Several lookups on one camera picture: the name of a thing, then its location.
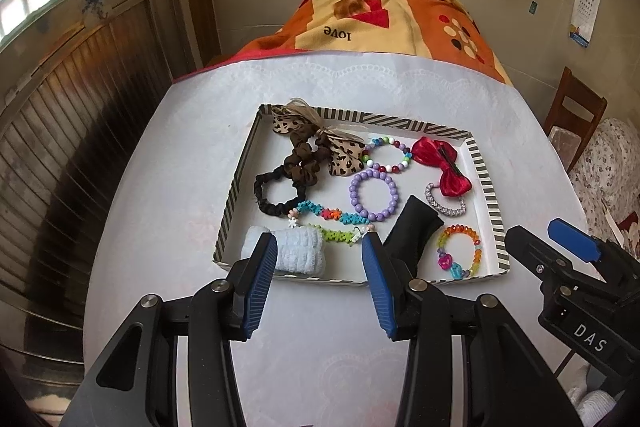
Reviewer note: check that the striped white cardboard tray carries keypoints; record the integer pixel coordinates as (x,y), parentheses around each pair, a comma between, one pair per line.
(262,149)

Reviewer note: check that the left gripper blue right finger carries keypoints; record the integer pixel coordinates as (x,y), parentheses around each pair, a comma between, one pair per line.
(388,280)

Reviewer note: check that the floral fabric bedding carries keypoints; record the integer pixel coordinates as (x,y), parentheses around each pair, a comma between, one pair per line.
(606,182)

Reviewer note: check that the white lace tablecloth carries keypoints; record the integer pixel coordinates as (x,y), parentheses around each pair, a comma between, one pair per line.
(318,357)

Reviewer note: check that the white knitted scrunchie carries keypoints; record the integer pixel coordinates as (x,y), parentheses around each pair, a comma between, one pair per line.
(300,251)

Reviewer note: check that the wooden chair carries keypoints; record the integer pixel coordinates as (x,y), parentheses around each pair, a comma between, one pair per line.
(574,116)

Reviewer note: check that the black velvet scrunchie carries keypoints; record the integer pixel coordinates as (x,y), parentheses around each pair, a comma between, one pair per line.
(276,194)

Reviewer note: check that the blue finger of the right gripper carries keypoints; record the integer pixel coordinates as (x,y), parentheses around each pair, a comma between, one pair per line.
(577,242)

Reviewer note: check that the orange patterned love blanket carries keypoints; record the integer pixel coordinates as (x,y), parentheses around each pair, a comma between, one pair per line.
(441,30)

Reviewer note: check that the small teal wall sticker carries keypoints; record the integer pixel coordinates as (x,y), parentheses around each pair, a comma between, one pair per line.
(533,7)

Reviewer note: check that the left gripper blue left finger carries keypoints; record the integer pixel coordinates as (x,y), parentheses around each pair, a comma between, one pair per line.
(251,279)

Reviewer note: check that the red satin bow clip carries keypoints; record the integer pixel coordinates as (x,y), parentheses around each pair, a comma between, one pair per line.
(440,154)

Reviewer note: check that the black rectangular pouch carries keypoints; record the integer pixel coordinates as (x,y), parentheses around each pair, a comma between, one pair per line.
(414,227)

